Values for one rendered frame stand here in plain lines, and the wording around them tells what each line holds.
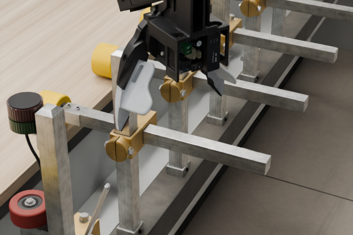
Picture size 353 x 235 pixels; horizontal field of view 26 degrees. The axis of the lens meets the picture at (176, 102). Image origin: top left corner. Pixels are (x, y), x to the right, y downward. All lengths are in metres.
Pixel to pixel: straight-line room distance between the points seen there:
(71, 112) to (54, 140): 0.37
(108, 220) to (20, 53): 0.49
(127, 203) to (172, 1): 0.85
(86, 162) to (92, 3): 0.58
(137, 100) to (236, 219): 1.98
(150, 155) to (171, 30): 1.25
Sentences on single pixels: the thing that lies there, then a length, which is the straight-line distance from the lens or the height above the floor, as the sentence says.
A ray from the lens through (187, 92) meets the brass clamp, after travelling 1.74.
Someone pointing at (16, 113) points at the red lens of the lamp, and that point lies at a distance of 1.27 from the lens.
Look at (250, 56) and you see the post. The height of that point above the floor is 0.78.
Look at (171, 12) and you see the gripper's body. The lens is 0.85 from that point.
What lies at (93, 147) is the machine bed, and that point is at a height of 0.75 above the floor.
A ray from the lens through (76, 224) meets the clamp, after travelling 1.48.
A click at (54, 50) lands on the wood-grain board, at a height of 0.90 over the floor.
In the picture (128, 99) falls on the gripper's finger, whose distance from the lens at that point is 0.89.
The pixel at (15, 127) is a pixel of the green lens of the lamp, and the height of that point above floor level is 1.13.
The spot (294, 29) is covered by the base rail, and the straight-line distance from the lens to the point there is 2.59.
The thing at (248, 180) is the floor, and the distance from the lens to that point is 3.02.
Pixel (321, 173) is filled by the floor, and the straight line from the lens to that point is 3.10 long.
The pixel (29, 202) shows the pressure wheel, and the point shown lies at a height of 0.91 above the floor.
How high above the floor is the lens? 1.82
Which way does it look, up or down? 32 degrees down
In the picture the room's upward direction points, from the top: straight up
